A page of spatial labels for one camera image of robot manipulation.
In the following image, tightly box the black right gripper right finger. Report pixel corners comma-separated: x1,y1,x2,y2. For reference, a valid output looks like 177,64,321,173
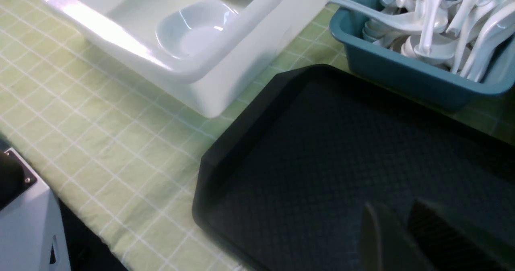
407,199,515,271

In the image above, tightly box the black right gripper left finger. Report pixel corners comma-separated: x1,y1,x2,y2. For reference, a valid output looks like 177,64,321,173
359,202,435,271

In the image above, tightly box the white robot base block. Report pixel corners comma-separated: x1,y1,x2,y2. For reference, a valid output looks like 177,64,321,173
0,147,71,271

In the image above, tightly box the black serving tray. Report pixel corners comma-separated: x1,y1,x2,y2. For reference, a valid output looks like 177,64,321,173
192,65,515,271

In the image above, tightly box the teal plastic spoon bin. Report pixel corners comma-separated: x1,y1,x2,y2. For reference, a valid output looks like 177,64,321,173
330,0,514,111

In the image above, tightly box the white spoon over bin edge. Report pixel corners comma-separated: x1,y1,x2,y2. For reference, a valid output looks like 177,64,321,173
327,0,426,34

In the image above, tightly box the white spoon upright in bin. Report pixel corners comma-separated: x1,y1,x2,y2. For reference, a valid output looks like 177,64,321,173
414,0,442,59

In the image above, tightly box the large white plastic tub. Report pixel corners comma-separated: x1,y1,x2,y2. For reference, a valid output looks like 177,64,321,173
41,0,327,118

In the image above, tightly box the green checkered tablecloth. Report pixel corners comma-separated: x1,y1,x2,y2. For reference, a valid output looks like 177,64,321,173
0,0,515,271

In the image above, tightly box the stack of small white bowls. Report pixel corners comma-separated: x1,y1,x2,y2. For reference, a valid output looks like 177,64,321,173
155,0,239,60

